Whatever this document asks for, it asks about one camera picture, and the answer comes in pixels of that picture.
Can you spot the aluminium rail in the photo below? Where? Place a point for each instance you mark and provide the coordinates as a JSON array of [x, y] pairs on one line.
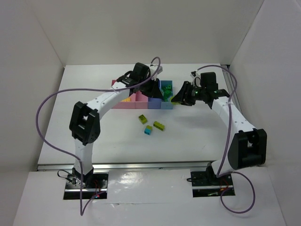
[[130, 166]]

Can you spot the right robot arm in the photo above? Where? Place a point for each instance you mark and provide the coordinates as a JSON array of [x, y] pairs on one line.
[[245, 144]]

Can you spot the long yellow lego brick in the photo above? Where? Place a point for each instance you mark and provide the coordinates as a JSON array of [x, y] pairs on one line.
[[126, 99]]

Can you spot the narrow pink container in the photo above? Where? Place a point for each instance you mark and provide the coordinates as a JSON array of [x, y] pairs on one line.
[[141, 101]]

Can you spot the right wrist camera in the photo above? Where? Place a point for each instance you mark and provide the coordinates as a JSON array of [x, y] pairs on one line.
[[195, 79]]

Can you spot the large pink container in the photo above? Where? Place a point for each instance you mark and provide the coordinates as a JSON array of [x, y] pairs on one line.
[[127, 103]]

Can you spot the blue purple container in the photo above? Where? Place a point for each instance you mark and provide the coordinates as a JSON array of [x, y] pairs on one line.
[[154, 103]]

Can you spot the turquoise yellow stacked lego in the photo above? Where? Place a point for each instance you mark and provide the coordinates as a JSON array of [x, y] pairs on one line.
[[148, 130]]

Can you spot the dark green lego plate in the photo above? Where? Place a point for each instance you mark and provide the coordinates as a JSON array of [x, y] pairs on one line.
[[166, 95]]

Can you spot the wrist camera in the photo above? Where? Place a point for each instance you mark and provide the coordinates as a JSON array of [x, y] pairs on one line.
[[195, 79], [159, 69]]

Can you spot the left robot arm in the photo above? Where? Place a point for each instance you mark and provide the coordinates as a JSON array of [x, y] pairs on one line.
[[85, 120]]

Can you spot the lime printed lego brick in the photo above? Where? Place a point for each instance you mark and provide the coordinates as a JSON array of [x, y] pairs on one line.
[[142, 119]]

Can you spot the light blue container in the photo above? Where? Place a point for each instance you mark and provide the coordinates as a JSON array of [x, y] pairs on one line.
[[166, 104]]

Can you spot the lime long lego brick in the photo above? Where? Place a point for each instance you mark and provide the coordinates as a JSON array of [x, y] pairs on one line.
[[158, 125]]

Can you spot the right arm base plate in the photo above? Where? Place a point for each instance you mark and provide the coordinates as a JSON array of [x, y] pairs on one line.
[[205, 184]]

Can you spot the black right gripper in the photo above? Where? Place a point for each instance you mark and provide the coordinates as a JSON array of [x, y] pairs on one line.
[[188, 93]]

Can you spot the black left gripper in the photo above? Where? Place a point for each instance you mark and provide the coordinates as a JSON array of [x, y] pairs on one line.
[[152, 87]]

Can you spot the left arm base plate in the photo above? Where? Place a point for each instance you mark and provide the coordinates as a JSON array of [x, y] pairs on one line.
[[96, 185]]

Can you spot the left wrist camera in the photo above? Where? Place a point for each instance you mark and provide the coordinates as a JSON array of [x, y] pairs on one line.
[[159, 69]]

